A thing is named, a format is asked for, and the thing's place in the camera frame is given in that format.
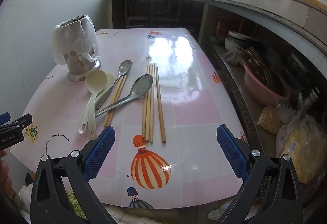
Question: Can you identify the pink plastic basin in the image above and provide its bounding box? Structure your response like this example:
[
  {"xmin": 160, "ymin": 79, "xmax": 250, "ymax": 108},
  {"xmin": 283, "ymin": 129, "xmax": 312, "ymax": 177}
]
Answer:
[{"xmin": 243, "ymin": 62, "xmax": 292, "ymax": 106}]

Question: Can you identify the metal utensil holder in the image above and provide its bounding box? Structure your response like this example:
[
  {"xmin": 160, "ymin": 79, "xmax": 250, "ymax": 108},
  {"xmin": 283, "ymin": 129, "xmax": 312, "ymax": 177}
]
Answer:
[{"xmin": 55, "ymin": 15, "xmax": 102, "ymax": 82}]

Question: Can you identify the white plastic bag liner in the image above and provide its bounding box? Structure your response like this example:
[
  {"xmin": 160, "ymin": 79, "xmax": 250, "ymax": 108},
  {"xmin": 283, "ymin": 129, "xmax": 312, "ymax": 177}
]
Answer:
[{"xmin": 53, "ymin": 16, "xmax": 101, "ymax": 65}]

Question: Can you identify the white fluffy clothing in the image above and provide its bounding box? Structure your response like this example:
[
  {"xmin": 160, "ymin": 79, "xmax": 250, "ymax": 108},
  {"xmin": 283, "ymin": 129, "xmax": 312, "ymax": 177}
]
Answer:
[{"xmin": 65, "ymin": 189, "xmax": 166, "ymax": 224}]

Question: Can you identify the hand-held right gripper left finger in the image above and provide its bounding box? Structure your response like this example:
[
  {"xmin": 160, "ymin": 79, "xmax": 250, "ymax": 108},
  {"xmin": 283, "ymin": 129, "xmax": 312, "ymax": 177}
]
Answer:
[{"xmin": 30, "ymin": 125, "xmax": 123, "ymax": 224}]

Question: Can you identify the person's left forearm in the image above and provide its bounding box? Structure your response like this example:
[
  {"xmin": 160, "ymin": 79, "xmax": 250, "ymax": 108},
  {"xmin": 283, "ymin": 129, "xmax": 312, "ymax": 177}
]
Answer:
[{"xmin": 10, "ymin": 180, "xmax": 35, "ymax": 219}]

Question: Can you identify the large metal spoon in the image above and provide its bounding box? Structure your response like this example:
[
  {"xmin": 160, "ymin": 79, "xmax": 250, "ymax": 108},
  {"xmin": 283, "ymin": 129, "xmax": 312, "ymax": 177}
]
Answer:
[{"xmin": 94, "ymin": 74, "xmax": 154, "ymax": 118}]

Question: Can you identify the small metal spoon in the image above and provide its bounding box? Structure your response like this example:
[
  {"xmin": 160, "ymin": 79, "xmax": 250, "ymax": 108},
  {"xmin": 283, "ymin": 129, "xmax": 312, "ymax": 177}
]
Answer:
[{"xmin": 95, "ymin": 60, "xmax": 133, "ymax": 110}]

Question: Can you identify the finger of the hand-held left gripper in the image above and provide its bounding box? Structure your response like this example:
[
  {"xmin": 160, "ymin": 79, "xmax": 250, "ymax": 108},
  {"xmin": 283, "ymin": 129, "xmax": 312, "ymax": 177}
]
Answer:
[
  {"xmin": 5, "ymin": 113, "xmax": 33, "ymax": 135},
  {"xmin": 0, "ymin": 112, "xmax": 11, "ymax": 126}
]

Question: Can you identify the pink printed tablecloth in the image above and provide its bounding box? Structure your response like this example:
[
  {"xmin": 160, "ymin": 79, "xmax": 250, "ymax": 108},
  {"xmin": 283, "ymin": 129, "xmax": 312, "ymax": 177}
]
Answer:
[{"xmin": 10, "ymin": 28, "xmax": 247, "ymax": 209}]

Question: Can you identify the stack of ceramic bowls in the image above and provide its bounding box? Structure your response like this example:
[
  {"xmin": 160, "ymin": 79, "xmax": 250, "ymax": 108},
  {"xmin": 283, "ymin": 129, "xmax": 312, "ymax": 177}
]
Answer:
[{"xmin": 224, "ymin": 30, "xmax": 253, "ymax": 54}]

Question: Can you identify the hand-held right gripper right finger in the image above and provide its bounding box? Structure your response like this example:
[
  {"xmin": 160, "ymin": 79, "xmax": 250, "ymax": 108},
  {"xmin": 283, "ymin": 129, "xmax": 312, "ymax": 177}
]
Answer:
[{"xmin": 217, "ymin": 124, "xmax": 303, "ymax": 224}]

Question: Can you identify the clear crumpled plastic bag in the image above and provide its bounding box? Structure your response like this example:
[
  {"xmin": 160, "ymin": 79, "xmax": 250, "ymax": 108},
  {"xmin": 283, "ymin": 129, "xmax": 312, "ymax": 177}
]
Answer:
[{"xmin": 224, "ymin": 46, "xmax": 244, "ymax": 65}]

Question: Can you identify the bag of corn kernels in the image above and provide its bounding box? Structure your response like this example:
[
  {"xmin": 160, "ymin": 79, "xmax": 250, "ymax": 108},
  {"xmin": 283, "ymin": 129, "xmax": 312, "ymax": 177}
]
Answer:
[{"xmin": 258, "ymin": 105, "xmax": 283, "ymax": 135}]

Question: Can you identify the cream plastic spoon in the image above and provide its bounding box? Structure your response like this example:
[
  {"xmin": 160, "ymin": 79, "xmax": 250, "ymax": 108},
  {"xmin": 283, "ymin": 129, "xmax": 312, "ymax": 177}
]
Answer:
[
  {"xmin": 78, "ymin": 69, "xmax": 108, "ymax": 134},
  {"xmin": 87, "ymin": 73, "xmax": 116, "ymax": 138}
]

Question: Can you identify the concrete kitchen counter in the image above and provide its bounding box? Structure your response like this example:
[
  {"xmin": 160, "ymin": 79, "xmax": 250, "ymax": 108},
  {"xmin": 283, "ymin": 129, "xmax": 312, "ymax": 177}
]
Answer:
[{"xmin": 106, "ymin": 0, "xmax": 327, "ymax": 53}]

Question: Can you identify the yellow plastic bag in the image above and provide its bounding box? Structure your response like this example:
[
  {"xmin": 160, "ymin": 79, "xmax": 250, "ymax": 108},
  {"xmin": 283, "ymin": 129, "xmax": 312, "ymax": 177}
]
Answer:
[{"xmin": 276, "ymin": 112, "xmax": 327, "ymax": 185}]

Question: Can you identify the perforated metal rack shelf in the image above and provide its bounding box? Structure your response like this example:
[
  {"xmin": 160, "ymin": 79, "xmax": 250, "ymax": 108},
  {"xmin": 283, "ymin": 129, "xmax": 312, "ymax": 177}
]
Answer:
[{"xmin": 208, "ymin": 37, "xmax": 269, "ymax": 189}]

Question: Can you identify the person's left hand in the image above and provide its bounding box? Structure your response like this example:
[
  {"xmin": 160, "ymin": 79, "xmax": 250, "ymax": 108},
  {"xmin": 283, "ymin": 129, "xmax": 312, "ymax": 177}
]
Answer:
[{"xmin": 0, "ymin": 150, "xmax": 16, "ymax": 199}]

